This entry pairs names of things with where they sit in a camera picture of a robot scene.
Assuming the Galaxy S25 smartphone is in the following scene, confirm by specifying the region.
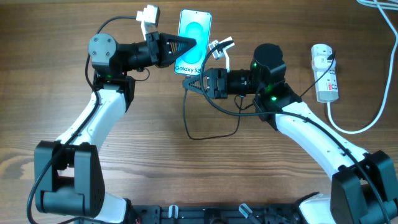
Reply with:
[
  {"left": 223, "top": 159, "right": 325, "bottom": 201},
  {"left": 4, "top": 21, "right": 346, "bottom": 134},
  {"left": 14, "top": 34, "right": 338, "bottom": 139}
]
[{"left": 174, "top": 8, "right": 213, "bottom": 77}]

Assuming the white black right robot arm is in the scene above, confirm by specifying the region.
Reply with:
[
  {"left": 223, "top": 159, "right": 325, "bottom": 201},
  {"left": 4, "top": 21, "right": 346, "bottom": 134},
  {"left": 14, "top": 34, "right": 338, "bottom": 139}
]
[{"left": 183, "top": 44, "right": 397, "bottom": 223}]

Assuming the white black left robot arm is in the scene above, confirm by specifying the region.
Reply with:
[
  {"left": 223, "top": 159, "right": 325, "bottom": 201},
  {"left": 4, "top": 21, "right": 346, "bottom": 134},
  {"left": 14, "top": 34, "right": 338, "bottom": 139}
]
[{"left": 29, "top": 32, "right": 196, "bottom": 223}]

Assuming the white charger plug adapter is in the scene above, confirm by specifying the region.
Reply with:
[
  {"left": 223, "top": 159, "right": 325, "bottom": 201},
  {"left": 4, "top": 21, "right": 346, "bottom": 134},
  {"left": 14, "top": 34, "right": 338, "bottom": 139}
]
[{"left": 312, "top": 54, "right": 334, "bottom": 72}]

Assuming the white power strip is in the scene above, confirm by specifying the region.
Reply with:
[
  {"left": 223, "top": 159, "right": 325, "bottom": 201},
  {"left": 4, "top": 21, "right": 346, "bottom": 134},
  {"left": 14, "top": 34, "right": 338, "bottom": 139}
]
[{"left": 311, "top": 44, "right": 339, "bottom": 103}]

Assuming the black mounting rail base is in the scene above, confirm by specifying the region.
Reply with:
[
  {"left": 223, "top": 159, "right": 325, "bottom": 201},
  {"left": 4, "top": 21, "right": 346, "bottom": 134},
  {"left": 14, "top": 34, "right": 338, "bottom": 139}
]
[{"left": 122, "top": 203, "right": 306, "bottom": 224}]

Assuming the white power strip cord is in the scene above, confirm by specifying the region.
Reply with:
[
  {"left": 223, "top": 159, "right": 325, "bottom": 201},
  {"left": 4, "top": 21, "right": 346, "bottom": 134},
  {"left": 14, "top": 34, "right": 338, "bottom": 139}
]
[{"left": 326, "top": 0, "right": 398, "bottom": 135}]

